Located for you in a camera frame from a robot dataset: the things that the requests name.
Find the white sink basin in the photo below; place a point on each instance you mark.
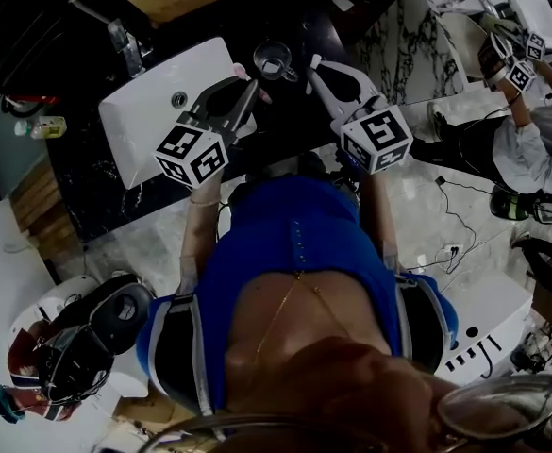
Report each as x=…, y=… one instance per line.
x=153, y=111

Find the white slotted panel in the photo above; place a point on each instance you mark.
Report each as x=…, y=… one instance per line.
x=483, y=309

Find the person's blue top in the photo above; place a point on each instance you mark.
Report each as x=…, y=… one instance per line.
x=285, y=234

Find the dark wooden staircase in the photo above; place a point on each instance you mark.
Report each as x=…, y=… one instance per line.
x=44, y=206

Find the white toothbrush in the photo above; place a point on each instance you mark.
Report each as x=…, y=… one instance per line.
x=318, y=59

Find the white paper tag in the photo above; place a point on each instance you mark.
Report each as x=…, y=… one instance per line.
x=341, y=0

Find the frosted glass panel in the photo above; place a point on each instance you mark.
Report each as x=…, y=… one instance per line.
x=6, y=158

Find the person's head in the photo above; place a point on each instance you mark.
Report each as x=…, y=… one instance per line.
x=351, y=394

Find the white power strip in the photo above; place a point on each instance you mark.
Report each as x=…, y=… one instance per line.
x=451, y=252

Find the black bag with green stripe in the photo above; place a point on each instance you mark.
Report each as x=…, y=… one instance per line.
x=506, y=206

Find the clear lens eyeglasses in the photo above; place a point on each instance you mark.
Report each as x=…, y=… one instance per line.
x=502, y=394

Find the white marble cabinet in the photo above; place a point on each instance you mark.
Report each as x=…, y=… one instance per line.
x=398, y=40

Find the pink toothbrush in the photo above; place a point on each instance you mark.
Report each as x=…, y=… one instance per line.
x=239, y=70

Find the white countertop basin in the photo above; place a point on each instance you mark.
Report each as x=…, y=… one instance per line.
x=464, y=40

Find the plastic bottle with yellow liquid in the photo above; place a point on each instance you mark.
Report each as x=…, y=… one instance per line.
x=42, y=127

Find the person's right forearm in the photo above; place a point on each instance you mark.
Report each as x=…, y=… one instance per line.
x=374, y=206

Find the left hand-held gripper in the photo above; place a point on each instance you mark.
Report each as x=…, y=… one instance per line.
x=190, y=154

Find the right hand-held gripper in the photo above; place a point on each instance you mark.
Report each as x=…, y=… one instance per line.
x=379, y=137

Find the black marble vanity counter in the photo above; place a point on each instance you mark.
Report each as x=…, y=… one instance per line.
x=91, y=196

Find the person's left forearm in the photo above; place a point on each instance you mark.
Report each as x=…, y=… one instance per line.
x=197, y=234

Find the clear glass cup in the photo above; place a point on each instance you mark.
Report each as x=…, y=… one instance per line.
x=271, y=62

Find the grey black harness vest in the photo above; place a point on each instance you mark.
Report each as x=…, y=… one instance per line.
x=176, y=347

